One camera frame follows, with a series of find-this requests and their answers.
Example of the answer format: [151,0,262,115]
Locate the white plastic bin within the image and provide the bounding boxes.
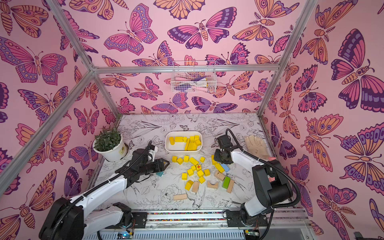
[165,131,203,154]

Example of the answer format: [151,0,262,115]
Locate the yellow long block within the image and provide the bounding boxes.
[192,135,202,150]

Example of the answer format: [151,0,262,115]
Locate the long natural wood block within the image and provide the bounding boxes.
[173,194,188,201]

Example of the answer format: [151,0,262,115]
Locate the natural wood block upright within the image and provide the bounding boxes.
[191,182,200,194]

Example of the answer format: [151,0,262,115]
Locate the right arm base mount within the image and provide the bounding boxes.
[223,210,268,228]

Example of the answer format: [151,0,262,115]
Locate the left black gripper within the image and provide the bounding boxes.
[139,158,170,177]

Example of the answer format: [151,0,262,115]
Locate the green rectangular block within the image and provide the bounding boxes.
[222,177,231,189]

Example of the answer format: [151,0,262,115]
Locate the natural wood arch block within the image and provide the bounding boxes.
[207,181,219,190]

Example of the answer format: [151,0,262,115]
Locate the wire basket on wall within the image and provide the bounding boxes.
[170,60,217,94]

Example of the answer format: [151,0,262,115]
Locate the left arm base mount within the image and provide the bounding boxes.
[115,212,148,229]

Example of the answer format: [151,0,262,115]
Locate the yellow cylinder block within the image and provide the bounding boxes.
[169,137,175,145]

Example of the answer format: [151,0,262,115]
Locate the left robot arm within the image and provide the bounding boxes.
[39,143,170,240]

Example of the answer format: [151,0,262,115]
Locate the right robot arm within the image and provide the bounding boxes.
[214,129,301,220]

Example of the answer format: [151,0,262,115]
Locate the potted green plant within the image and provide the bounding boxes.
[93,128,129,162]

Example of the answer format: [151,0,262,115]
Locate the beige work glove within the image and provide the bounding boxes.
[245,136,270,160]

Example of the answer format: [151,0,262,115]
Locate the blue block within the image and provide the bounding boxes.
[220,164,230,173]

